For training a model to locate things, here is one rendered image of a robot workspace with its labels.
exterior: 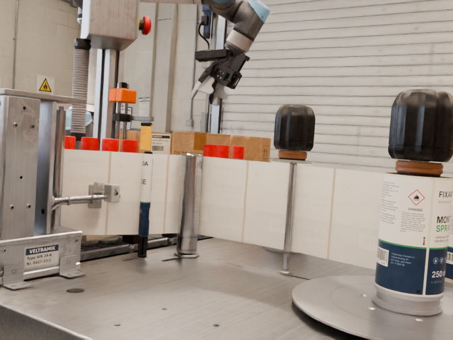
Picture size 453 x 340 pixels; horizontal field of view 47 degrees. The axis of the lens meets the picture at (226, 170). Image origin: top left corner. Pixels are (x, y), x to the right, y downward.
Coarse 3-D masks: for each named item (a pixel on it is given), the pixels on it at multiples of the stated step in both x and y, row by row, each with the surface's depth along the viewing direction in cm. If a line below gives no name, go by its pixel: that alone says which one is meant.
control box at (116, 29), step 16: (96, 0) 103; (112, 0) 104; (128, 0) 105; (96, 16) 103; (112, 16) 104; (128, 16) 106; (96, 32) 104; (112, 32) 105; (128, 32) 106; (96, 48) 119; (112, 48) 118
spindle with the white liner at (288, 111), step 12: (288, 108) 105; (300, 108) 105; (276, 120) 108; (288, 120) 105; (300, 120) 104; (312, 120) 105; (276, 132) 106; (288, 132) 105; (300, 132) 105; (312, 132) 107; (276, 144) 106; (288, 144) 105; (300, 144) 105; (312, 144) 107; (288, 156) 106; (300, 156) 106
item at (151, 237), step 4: (148, 236) 114; (152, 236) 114; (156, 236) 114; (160, 236) 114; (120, 240) 107; (148, 240) 110; (100, 244) 102; (104, 244) 102; (108, 244) 102; (112, 244) 102; (116, 244) 103; (120, 244) 103; (124, 244) 104; (80, 248) 97; (84, 248) 97; (88, 248) 97; (92, 248) 98; (96, 248) 98; (100, 248) 99
